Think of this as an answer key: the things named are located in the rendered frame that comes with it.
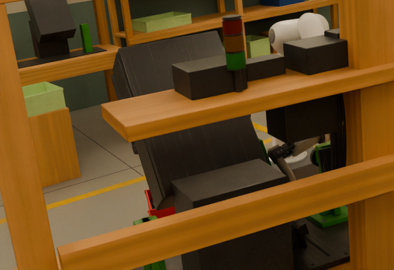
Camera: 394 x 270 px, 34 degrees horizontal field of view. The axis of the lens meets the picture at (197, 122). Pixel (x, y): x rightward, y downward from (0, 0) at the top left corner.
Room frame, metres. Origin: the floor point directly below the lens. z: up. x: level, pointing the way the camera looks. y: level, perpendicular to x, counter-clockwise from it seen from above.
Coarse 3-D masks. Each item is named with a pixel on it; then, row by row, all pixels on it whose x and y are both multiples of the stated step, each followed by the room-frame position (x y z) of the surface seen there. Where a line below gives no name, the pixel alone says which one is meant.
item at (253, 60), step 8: (264, 56) 1.74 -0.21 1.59; (272, 56) 1.73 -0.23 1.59; (280, 56) 1.72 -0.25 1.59; (248, 64) 1.68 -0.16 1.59; (256, 64) 1.68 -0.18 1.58; (264, 64) 1.69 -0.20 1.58; (272, 64) 1.70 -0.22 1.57; (280, 64) 1.71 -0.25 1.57; (248, 72) 1.67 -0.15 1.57; (256, 72) 1.68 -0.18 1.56; (264, 72) 1.69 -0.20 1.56; (272, 72) 1.70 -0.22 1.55; (280, 72) 1.71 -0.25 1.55; (248, 80) 1.67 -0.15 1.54
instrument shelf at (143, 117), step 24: (288, 72) 1.73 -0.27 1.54; (336, 72) 1.66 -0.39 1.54; (360, 72) 1.63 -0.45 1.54; (384, 72) 1.64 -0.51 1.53; (144, 96) 1.65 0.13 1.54; (168, 96) 1.62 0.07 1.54; (216, 96) 1.56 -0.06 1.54; (240, 96) 1.54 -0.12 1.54; (264, 96) 1.52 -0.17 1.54; (288, 96) 1.54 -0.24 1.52; (312, 96) 1.56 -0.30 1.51; (120, 120) 1.45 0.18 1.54; (144, 120) 1.43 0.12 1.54; (168, 120) 1.43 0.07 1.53; (192, 120) 1.45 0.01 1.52; (216, 120) 1.47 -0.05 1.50
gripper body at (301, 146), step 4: (320, 136) 1.96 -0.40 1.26; (304, 140) 1.93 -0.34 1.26; (308, 140) 1.94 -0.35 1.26; (312, 140) 1.95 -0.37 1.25; (316, 140) 1.96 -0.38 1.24; (320, 140) 1.98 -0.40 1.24; (296, 144) 1.93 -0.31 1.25; (300, 144) 1.92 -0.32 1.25; (304, 144) 1.94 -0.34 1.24; (308, 144) 1.95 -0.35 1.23; (312, 144) 1.97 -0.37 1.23; (296, 148) 1.93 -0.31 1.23; (300, 148) 1.94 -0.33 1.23; (304, 148) 1.96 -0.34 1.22; (296, 152) 1.95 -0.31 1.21; (300, 152) 1.97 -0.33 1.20
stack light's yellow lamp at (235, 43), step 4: (224, 36) 1.58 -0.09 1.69; (228, 36) 1.57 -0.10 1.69; (232, 36) 1.56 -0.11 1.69; (236, 36) 1.56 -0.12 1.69; (240, 36) 1.57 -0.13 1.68; (224, 40) 1.58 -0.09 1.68; (228, 40) 1.57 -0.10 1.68; (232, 40) 1.56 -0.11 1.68; (236, 40) 1.56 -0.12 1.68; (240, 40) 1.57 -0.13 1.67; (228, 44) 1.57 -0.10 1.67; (232, 44) 1.56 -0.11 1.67; (236, 44) 1.56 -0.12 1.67; (240, 44) 1.57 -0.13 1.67; (228, 48) 1.57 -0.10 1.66; (232, 48) 1.56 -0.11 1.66; (236, 48) 1.56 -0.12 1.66; (240, 48) 1.57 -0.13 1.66; (228, 52) 1.57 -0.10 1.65; (232, 52) 1.56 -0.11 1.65; (236, 52) 1.56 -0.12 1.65; (240, 52) 1.57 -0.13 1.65
